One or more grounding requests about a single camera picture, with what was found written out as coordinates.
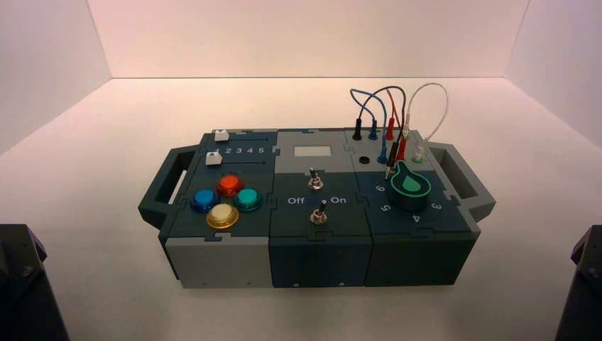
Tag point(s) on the green jack socket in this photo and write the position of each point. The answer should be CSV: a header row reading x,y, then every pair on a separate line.
x,y
417,159

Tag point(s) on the small grey display screen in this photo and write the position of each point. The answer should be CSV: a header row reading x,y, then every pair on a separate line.
x,y
312,151

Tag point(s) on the white slider knob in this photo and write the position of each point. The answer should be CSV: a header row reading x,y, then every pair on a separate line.
x,y
213,158
221,135

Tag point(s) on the black jack socket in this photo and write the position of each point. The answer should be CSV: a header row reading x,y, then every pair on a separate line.
x,y
363,160

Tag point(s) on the red round push button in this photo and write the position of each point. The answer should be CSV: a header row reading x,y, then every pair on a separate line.
x,y
230,186

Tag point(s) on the blue round push button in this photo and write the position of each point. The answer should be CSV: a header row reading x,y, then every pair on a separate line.
x,y
205,200

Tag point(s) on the metal toggle switch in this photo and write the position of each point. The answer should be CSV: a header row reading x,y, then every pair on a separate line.
x,y
314,180
320,215

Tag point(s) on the dark teal grey control box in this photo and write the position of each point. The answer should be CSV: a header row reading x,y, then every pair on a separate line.
x,y
225,263

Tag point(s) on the yellow round push button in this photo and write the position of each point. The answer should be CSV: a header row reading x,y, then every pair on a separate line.
x,y
222,216

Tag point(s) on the green round push button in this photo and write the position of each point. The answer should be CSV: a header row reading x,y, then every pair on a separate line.
x,y
248,199

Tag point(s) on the teal green rotary knob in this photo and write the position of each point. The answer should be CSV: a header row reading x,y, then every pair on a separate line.
x,y
409,190

